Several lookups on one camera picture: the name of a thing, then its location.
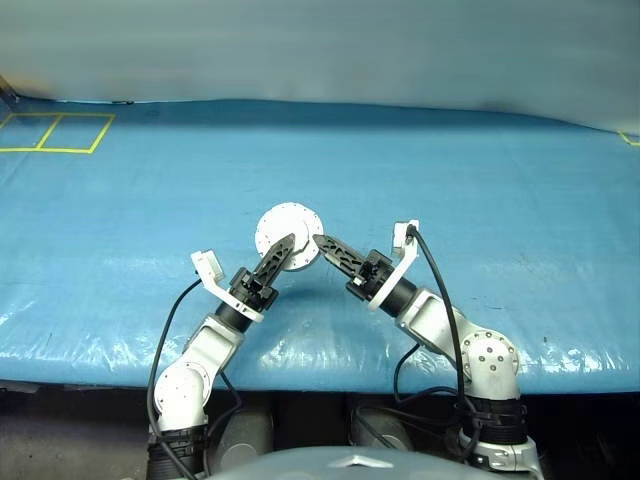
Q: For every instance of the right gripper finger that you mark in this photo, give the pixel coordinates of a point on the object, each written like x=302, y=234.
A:
x=340, y=255

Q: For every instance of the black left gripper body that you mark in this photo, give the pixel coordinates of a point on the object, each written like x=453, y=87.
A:
x=252, y=292

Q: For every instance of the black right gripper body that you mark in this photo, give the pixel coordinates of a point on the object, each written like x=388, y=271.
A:
x=371, y=277

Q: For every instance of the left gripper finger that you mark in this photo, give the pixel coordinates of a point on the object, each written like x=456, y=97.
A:
x=276, y=260

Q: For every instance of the silver motor cover circuit board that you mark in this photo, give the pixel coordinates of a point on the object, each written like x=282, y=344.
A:
x=285, y=220

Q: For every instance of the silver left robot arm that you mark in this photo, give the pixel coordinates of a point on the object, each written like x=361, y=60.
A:
x=185, y=385

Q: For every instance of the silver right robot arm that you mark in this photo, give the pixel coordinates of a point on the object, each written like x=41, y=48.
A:
x=490, y=365

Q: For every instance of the blue plastic table cover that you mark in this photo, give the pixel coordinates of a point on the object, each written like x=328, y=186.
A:
x=450, y=190

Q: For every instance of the grey rounded shape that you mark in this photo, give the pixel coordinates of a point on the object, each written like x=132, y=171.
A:
x=245, y=435
x=385, y=430

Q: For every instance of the grey robot torso with logo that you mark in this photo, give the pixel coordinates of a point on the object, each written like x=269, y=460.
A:
x=345, y=465

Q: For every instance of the yellow tape double rectangle marking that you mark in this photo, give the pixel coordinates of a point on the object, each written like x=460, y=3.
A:
x=65, y=149

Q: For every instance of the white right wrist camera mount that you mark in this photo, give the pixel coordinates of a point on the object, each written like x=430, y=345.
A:
x=398, y=237

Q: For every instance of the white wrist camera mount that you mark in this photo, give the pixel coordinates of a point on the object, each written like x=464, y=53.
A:
x=205, y=262
x=398, y=237

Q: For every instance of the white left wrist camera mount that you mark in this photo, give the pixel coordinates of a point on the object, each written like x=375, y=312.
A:
x=205, y=262

